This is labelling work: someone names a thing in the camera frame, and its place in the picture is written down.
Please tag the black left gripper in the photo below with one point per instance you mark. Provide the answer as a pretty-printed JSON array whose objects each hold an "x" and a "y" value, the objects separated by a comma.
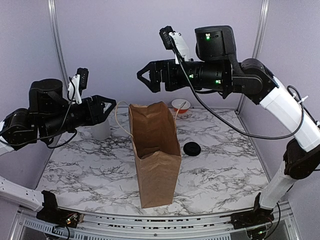
[{"x": 94, "y": 117}]

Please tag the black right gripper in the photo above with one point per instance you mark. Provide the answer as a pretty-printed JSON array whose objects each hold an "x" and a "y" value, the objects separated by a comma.
[{"x": 168, "y": 67}]

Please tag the brown paper bag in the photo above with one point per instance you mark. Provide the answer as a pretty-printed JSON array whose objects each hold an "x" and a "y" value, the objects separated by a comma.
[{"x": 157, "y": 152}]

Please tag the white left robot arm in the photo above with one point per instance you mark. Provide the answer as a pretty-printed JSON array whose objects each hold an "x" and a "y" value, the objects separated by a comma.
[{"x": 50, "y": 115}]

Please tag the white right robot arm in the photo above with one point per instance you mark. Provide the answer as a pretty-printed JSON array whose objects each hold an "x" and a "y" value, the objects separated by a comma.
[{"x": 253, "y": 79}]

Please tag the white container with sachets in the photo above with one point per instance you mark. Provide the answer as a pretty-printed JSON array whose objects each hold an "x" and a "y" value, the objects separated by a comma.
[{"x": 101, "y": 131}]

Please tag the orange white bowl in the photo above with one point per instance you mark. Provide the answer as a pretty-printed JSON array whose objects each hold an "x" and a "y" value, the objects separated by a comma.
[{"x": 180, "y": 105}]

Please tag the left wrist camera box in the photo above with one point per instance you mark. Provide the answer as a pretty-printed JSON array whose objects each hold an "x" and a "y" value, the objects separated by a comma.
[{"x": 76, "y": 85}]

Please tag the left corner aluminium post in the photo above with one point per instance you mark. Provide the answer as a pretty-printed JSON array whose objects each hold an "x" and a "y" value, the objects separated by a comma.
[{"x": 57, "y": 40}]

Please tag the front aluminium rail frame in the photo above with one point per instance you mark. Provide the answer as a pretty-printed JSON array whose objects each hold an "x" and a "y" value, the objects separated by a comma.
[{"x": 103, "y": 226}]

